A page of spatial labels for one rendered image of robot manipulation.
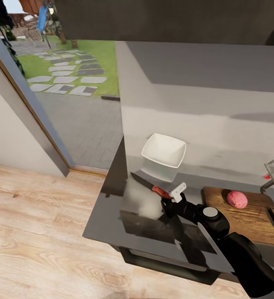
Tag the vidalia onion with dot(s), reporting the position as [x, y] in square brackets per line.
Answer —
[237, 199]

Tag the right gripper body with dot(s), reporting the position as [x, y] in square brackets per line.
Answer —
[172, 208]

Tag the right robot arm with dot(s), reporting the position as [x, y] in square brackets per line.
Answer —
[238, 253]

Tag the cabinet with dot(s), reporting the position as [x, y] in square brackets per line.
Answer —
[231, 22]

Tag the fixed window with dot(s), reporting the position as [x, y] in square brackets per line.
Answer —
[69, 86]

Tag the parer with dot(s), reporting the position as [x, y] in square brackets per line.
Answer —
[153, 187]

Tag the dishwasher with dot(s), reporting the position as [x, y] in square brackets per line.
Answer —
[168, 266]

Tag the cutting board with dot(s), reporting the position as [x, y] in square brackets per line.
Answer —
[251, 221]

